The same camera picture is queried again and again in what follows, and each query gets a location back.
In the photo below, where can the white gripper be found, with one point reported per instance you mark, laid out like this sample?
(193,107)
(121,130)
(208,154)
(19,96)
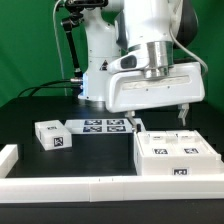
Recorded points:
(129,90)

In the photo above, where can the white cabinet door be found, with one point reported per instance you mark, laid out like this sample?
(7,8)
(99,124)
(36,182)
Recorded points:
(191,143)
(155,143)

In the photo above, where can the white cabinet body box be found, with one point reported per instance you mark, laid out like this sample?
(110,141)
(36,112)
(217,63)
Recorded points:
(174,164)

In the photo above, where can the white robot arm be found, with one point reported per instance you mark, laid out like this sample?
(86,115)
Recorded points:
(130,56)

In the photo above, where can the white cabinet top block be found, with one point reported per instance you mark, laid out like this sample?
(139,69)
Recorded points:
(53,135)

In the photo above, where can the white left fence piece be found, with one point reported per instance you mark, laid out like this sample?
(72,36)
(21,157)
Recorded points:
(8,158)

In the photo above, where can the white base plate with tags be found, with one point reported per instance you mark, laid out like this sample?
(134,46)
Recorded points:
(98,126)

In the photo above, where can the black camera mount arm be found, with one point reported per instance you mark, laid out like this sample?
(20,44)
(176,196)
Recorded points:
(76,15)

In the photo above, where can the white front fence rail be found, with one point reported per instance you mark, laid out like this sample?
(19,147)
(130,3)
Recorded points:
(124,188)

